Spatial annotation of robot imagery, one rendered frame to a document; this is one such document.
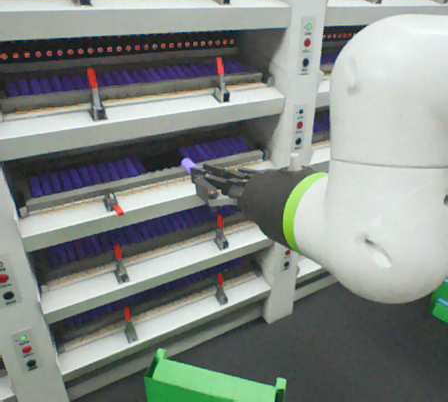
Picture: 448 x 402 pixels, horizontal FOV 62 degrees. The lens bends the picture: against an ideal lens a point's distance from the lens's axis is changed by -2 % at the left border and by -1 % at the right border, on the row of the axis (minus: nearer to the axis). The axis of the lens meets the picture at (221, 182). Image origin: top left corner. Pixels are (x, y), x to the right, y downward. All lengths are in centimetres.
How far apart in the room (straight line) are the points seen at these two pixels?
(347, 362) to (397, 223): 96
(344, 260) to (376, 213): 5
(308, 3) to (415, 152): 66
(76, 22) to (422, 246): 60
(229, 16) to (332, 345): 96
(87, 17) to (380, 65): 52
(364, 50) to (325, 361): 103
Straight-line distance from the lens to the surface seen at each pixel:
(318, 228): 35
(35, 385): 105
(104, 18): 71
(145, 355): 116
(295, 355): 123
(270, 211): 40
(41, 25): 70
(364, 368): 125
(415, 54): 30
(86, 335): 108
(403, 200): 30
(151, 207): 83
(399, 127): 29
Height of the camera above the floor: 94
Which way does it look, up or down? 26 degrees down
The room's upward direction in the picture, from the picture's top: straight up
